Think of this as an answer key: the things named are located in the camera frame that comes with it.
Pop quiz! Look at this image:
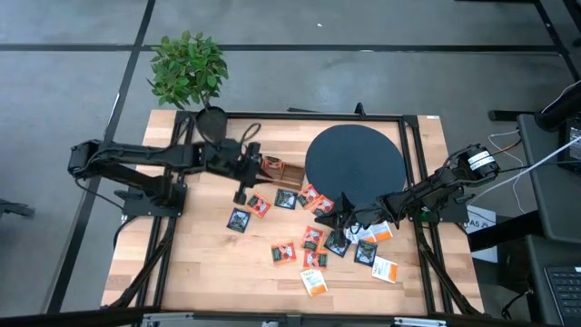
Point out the black crossbeam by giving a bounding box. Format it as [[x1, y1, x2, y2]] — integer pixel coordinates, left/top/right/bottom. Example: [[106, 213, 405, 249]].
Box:
[[0, 306, 581, 327]]

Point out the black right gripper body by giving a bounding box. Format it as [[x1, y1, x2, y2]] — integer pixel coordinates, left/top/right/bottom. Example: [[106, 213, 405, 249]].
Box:
[[333, 193, 400, 242]]

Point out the white orange Tazo tea bag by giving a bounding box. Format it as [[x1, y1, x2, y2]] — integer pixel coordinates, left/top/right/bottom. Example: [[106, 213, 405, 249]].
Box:
[[369, 221, 394, 243], [370, 256, 399, 284], [344, 225, 377, 245], [300, 268, 330, 298]]

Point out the wooden three-compartment tea box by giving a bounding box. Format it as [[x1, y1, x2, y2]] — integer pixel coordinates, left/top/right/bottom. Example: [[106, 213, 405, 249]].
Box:
[[261, 155, 306, 191]]

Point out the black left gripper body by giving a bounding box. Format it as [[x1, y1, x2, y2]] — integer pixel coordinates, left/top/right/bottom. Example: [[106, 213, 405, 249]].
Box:
[[206, 138, 262, 204]]

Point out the silver bracket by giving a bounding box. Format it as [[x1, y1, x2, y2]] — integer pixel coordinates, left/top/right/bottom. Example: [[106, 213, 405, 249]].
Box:
[[393, 316, 448, 327], [141, 312, 195, 327]]

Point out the grey desk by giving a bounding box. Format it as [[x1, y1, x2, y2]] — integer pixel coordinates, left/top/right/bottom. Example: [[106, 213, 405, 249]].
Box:
[[517, 113, 581, 246]]

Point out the thick white cable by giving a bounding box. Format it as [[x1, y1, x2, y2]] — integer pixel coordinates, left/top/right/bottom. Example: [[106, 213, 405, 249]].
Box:
[[471, 134, 581, 201]]

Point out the black chair base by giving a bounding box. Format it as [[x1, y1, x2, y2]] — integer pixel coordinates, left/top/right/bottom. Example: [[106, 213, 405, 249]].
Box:
[[0, 198, 36, 220]]

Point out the white paper label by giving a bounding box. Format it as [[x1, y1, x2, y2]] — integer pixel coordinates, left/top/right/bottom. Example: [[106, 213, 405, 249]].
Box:
[[465, 204, 498, 235]]

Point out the black laptop keyboard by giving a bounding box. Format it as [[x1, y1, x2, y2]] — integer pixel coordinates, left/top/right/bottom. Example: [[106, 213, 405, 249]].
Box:
[[543, 265, 581, 327]]

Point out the green plant in black pot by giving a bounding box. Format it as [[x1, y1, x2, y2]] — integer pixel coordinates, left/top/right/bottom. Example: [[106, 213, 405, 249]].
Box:
[[145, 29, 231, 143]]

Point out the dark blue blackcurrant tea bag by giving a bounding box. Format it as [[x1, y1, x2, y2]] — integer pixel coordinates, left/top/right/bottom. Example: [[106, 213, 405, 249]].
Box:
[[226, 207, 251, 234], [353, 239, 379, 268], [274, 188, 299, 211], [323, 230, 352, 259]]

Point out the dark round mat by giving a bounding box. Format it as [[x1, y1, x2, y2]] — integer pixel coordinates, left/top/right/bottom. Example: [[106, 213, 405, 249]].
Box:
[[304, 124, 408, 214]]

